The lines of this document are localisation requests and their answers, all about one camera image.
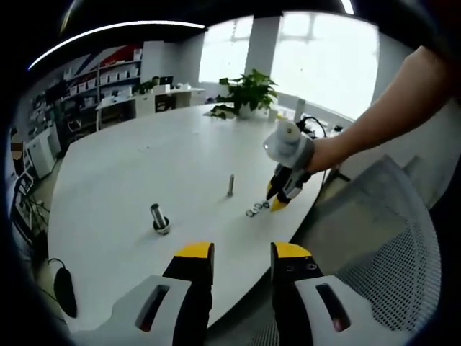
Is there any grey mesh office chair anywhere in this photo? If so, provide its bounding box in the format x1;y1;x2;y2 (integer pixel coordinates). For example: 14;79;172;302
251;154;443;346

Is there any black computer mouse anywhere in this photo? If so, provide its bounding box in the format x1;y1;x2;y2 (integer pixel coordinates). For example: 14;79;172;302
53;267;79;319

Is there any curved ceiling light strip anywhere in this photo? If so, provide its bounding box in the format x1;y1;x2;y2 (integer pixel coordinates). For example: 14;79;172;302
27;20;207;71

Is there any storage shelf with white bins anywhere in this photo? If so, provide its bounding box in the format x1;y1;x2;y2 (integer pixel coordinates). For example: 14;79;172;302
59;45;144;122

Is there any thick metal threaded stud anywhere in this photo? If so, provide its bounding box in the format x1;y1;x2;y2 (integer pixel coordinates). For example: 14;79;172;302
149;203;171;236

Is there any white cabinet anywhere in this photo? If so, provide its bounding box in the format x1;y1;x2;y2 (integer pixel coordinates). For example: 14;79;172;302
24;128;59;180

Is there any white office desk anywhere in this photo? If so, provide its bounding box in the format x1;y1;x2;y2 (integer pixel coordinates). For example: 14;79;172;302
96;83;207;128

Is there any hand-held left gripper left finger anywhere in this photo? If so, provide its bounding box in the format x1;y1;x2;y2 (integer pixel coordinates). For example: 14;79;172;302
70;240;215;346

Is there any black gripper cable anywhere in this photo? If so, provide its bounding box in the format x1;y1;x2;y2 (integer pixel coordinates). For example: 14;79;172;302
297;115;329;140

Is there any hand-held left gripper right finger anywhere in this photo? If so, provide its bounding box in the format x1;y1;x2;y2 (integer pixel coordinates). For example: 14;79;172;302
270;241;392;346

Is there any green potted plant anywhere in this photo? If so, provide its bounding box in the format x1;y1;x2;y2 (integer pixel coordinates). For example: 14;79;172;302
210;68;280;120

